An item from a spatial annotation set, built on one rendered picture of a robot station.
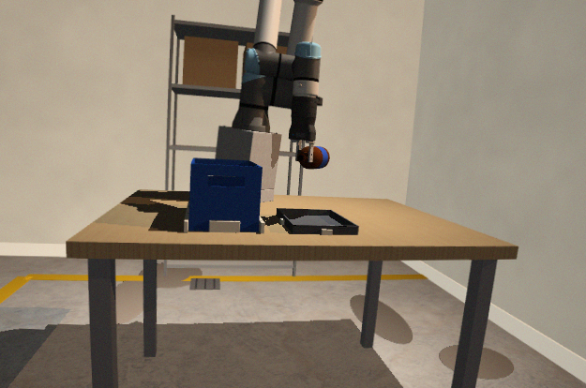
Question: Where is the dark brown bottle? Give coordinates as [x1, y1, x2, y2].
[297, 146, 330, 170]

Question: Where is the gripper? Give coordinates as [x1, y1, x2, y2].
[289, 80, 323, 162]

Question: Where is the dark blue crate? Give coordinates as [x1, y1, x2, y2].
[188, 158, 263, 231]

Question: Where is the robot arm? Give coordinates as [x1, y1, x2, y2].
[232, 0, 323, 133]

